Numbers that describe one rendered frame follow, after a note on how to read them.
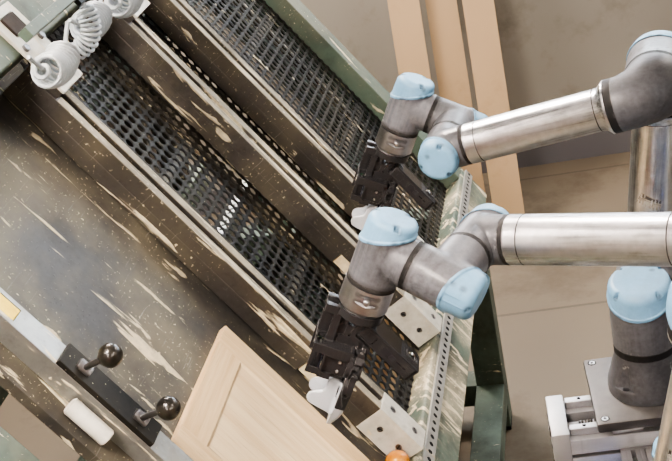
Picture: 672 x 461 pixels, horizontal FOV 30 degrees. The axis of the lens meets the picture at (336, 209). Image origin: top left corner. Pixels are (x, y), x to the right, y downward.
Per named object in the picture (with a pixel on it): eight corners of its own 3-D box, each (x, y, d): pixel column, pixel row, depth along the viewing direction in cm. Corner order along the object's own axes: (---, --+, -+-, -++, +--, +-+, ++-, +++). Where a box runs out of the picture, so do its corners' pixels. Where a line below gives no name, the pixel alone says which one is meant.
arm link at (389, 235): (413, 239, 172) (359, 212, 174) (388, 305, 177) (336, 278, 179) (433, 222, 179) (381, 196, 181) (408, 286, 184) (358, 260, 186)
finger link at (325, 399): (299, 413, 192) (316, 365, 188) (335, 424, 193) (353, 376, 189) (296, 425, 190) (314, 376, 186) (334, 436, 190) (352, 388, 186)
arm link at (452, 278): (506, 253, 178) (438, 219, 181) (476, 293, 170) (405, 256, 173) (491, 294, 183) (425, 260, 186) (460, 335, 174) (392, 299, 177)
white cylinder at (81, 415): (60, 415, 191) (98, 449, 193) (72, 405, 190) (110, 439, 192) (66, 404, 194) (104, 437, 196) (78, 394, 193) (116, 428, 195)
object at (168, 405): (139, 436, 197) (176, 424, 187) (121, 420, 196) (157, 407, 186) (152, 418, 199) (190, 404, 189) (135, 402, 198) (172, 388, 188)
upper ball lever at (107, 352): (82, 386, 195) (117, 371, 184) (64, 370, 194) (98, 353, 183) (97, 368, 197) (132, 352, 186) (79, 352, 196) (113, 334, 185)
